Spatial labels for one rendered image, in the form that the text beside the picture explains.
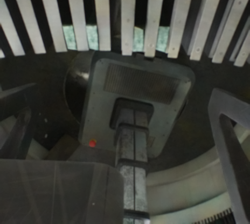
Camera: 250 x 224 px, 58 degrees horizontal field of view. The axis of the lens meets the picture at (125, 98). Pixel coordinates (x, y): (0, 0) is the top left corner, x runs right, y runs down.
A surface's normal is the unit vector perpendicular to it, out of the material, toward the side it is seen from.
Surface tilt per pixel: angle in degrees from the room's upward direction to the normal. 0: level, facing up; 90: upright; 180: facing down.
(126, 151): 90
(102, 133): 0
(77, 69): 0
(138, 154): 90
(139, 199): 90
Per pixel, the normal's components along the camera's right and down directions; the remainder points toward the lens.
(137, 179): 0.24, -0.79
